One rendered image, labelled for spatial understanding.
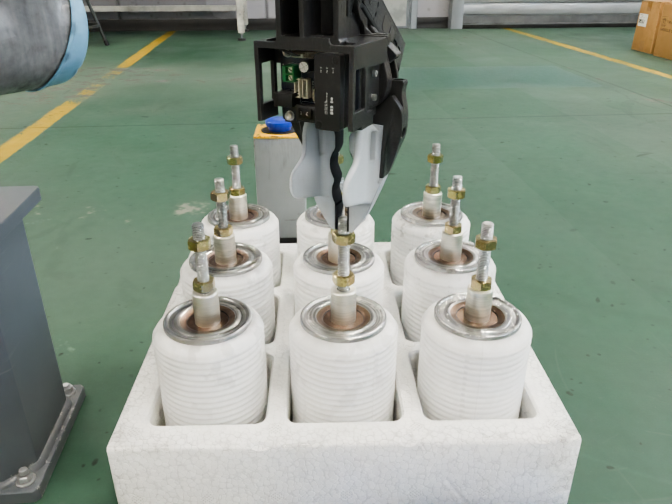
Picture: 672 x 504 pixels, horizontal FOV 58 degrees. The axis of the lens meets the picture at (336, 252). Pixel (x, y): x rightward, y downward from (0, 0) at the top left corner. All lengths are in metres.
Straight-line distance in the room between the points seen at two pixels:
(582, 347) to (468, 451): 0.50
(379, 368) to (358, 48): 0.26
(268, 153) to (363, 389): 0.44
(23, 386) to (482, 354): 0.49
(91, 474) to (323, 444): 0.35
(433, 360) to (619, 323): 0.60
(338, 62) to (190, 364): 0.27
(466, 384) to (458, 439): 0.05
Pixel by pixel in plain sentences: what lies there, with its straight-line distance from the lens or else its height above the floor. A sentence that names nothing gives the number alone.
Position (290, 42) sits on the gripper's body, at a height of 0.49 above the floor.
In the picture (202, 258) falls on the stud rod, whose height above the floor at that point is 0.31.
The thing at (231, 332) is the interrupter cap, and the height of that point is 0.25.
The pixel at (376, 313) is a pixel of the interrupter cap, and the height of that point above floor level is 0.25.
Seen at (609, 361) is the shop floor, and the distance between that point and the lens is 0.99.
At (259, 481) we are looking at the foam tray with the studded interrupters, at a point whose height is 0.14.
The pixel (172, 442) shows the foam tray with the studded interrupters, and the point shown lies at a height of 0.18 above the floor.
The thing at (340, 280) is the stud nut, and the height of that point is 0.29.
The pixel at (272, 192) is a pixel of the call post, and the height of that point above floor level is 0.23.
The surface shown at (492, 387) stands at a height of 0.21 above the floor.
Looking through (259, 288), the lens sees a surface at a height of 0.23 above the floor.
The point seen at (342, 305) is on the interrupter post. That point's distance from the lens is 0.51.
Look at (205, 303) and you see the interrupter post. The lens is 0.52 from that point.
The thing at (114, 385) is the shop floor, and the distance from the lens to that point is 0.92.
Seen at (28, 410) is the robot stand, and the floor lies 0.09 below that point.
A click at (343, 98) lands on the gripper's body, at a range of 0.40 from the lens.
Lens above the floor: 0.53
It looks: 26 degrees down
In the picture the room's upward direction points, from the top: straight up
